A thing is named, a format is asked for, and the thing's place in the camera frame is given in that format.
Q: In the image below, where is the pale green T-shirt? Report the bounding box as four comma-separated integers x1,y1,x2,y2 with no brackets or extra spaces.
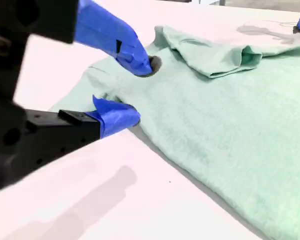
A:
48,24,300,240

